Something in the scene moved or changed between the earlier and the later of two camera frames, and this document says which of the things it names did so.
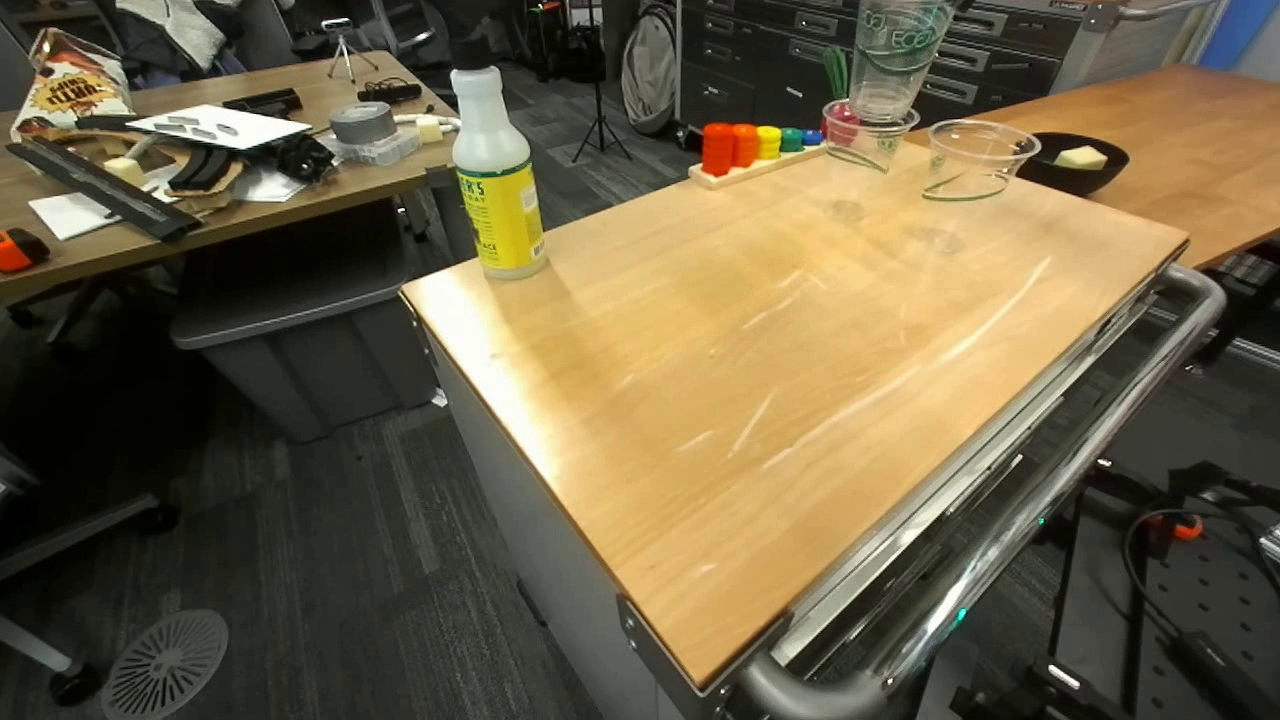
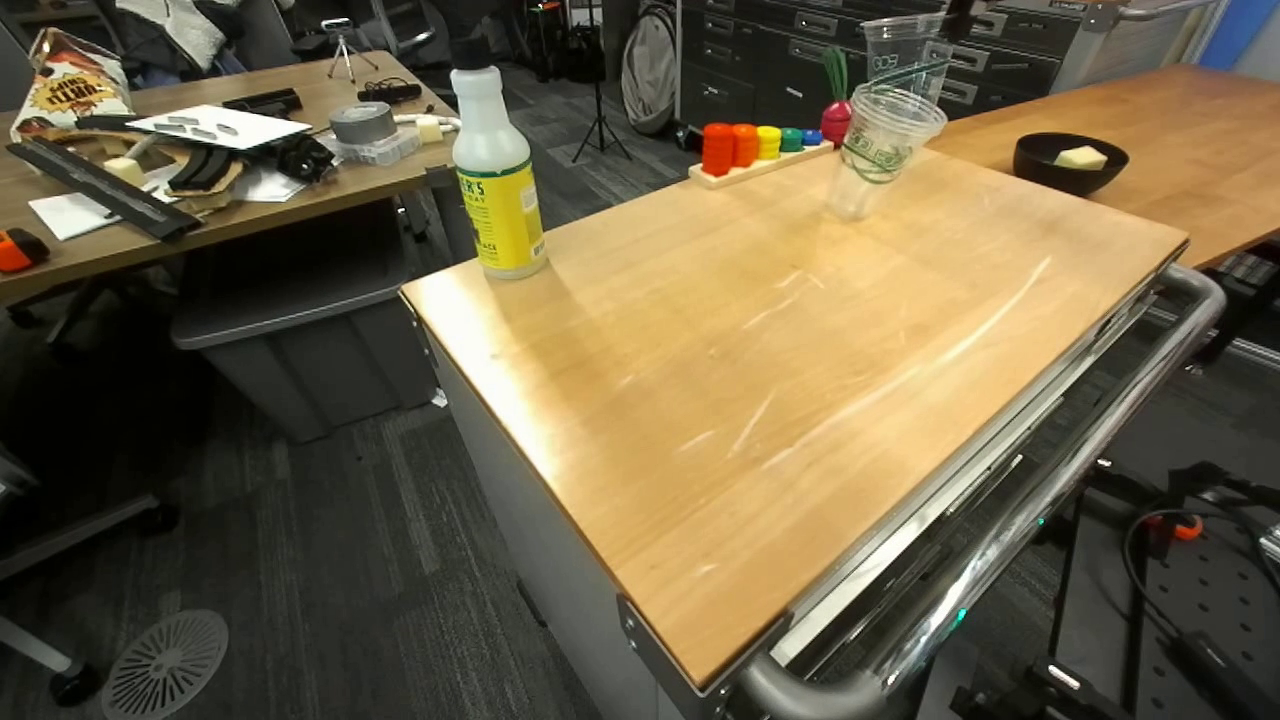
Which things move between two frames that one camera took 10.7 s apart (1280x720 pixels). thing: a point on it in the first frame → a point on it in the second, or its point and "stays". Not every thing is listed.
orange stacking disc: (746, 144) stays
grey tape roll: (367, 126) stays
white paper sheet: (223, 126) stays
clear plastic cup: (894, 50) → (891, 126)
